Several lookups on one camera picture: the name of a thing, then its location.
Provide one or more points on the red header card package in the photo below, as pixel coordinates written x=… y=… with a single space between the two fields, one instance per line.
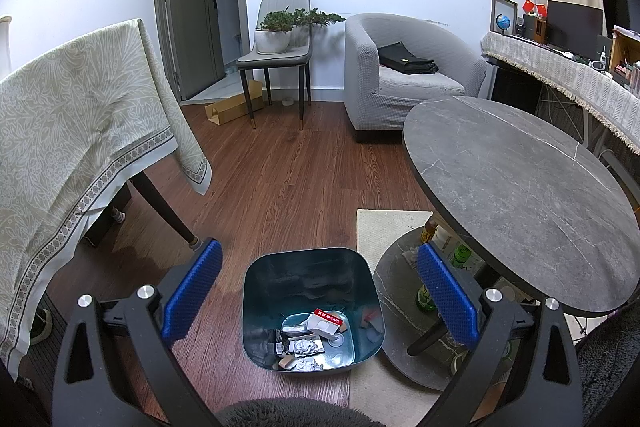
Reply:
x=325 y=319

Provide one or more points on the black bag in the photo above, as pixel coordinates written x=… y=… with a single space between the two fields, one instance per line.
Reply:
x=405 y=59

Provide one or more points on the teal trash bin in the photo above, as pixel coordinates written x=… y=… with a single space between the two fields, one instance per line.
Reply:
x=300 y=277

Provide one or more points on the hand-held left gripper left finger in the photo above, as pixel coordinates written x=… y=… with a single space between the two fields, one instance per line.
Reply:
x=192 y=292

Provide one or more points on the green glass bottle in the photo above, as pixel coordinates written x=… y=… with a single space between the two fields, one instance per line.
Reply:
x=425 y=299

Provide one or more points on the small red flags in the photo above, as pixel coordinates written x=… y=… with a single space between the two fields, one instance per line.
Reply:
x=535 y=7

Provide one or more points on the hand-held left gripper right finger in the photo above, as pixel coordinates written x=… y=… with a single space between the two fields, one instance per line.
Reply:
x=445 y=297

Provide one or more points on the wooden desk organiser box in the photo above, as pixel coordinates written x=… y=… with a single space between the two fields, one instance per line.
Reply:
x=620 y=52

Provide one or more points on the picture frame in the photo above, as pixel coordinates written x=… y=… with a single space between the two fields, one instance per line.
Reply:
x=511 y=3

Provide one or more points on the flat cardboard box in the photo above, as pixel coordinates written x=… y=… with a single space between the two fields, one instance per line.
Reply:
x=230 y=109

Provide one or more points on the dark wooden table leg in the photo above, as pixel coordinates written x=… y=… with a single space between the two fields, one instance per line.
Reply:
x=160 y=207

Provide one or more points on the beige patterned tablecloth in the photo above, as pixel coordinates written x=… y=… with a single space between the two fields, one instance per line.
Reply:
x=75 y=122

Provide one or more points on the white paper ball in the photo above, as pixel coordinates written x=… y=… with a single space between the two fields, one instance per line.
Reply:
x=310 y=364
x=305 y=347

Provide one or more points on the person's dark fleece clothing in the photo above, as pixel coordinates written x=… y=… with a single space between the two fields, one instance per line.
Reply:
x=295 y=414
x=610 y=357

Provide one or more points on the round grey marble table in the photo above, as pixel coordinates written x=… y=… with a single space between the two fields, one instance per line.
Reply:
x=500 y=187

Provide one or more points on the grey dining chair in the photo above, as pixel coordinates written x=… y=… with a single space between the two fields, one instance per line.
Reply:
x=275 y=58

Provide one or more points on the brown glass bottle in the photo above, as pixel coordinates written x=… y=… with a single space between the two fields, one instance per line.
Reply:
x=430 y=229

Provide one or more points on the white plastic lid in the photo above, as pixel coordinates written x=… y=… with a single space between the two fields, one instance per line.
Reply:
x=337 y=338

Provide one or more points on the dark brown box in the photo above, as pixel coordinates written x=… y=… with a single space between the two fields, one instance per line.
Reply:
x=534 y=28

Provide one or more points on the potted bonsai plant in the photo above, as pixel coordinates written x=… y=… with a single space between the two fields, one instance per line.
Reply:
x=272 y=42

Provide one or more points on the black monitor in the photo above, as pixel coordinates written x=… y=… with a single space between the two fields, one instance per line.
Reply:
x=574 y=24

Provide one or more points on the grey armchair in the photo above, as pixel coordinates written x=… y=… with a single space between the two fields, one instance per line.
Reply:
x=415 y=92

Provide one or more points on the dark shoe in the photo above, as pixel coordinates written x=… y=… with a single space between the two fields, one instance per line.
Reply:
x=42 y=327

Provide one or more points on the grey door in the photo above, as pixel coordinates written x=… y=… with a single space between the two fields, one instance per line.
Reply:
x=192 y=32

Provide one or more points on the side counter with lace cloth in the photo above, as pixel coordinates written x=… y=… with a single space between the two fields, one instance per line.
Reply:
x=550 y=67

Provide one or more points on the small blue globe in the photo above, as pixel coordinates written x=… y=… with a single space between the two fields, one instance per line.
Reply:
x=502 y=23

